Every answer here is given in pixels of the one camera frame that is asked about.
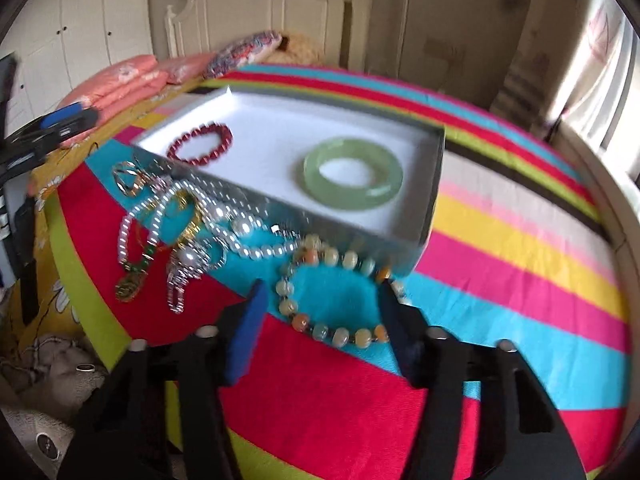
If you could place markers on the white wardrobe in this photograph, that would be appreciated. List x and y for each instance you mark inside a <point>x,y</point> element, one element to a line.
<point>61,43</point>

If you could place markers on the grey jewelry box lid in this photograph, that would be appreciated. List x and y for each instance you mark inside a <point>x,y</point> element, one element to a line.
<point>250,144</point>

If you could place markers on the patterned window curtain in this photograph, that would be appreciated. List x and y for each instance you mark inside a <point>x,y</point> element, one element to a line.
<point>569,67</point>

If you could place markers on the white wooden headboard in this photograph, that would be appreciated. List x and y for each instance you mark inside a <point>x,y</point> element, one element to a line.
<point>339,27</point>

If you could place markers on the pink pillow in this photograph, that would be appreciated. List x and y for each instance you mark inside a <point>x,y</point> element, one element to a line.
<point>181,69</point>

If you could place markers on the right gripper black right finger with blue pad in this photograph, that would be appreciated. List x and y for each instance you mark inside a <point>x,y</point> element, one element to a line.
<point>521,434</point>

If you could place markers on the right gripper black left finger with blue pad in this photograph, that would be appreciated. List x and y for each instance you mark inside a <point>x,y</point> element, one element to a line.
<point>121,431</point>

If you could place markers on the gold bangle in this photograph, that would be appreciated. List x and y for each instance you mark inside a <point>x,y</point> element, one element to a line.
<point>181,221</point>

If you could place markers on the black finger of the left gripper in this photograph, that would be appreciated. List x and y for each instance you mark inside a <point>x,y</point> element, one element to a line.
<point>45,134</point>

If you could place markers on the patterned round cushion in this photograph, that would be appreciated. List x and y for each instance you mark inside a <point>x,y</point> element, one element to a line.
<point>246,51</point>

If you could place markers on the wall power socket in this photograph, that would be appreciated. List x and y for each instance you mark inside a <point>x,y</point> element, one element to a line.
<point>444,51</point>

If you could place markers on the folded pink quilt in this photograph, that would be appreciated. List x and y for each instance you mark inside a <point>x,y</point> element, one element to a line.
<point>115,89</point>

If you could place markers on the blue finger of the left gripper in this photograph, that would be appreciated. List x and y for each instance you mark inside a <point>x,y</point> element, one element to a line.
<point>65,122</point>

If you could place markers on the green jade bangle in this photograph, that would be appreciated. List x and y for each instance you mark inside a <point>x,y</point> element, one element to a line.
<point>352,174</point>

